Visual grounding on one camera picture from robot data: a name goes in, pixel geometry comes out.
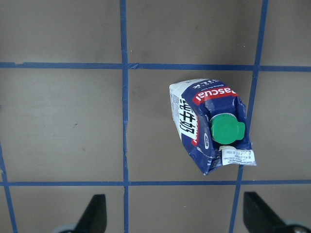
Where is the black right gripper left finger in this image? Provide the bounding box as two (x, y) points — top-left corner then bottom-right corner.
(75, 194), (107, 233)

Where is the blue white milk carton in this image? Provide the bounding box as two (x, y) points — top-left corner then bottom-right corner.
(169, 79), (256, 175)

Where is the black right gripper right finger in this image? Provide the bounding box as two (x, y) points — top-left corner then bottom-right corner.
(243, 192), (291, 233)

